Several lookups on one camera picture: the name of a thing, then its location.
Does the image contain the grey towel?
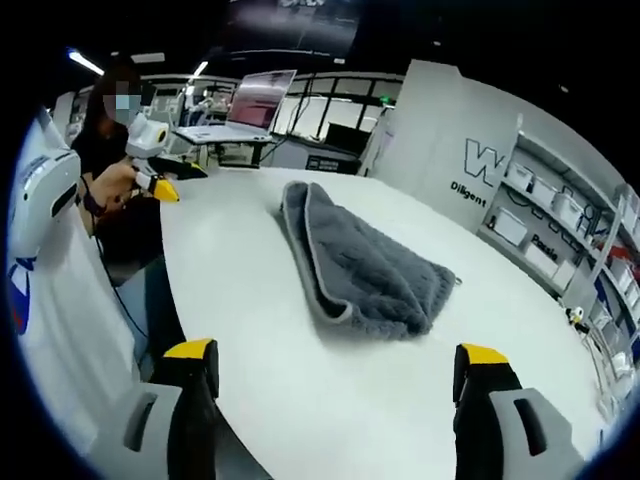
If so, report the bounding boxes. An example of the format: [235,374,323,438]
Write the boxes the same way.
[277,179,462,342]

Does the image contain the person's left hand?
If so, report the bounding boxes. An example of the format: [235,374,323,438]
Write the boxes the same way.
[101,163,144,202]

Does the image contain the dark wristband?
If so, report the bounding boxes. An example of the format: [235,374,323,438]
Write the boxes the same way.
[79,192,109,219]

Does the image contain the person's dark trousers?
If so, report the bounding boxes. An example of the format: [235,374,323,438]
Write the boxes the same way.
[97,199,189,361]

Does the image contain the white laptop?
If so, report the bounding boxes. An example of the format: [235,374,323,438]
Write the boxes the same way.
[174,69,298,146]

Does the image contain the white chest-worn device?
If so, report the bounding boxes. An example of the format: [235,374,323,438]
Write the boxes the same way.
[7,149,81,261]

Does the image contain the small white yellow device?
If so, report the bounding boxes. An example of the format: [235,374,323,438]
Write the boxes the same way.
[566,305,589,332]

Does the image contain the black monitor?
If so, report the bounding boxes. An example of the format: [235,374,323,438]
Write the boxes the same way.
[327,123,374,157]

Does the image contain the large hanging display screen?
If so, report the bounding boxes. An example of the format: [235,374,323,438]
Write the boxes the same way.
[219,0,362,51]

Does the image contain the grey metal shelving unit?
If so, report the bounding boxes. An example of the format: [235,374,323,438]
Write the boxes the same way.
[477,114,640,416]

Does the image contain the rows of white storage bins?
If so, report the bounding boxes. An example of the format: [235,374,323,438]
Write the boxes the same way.
[503,159,640,314]

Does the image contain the black device cable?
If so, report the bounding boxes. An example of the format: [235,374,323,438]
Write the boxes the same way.
[89,234,149,342]

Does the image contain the wire dish rack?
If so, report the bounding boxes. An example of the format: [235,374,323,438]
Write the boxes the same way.
[579,329,637,417]

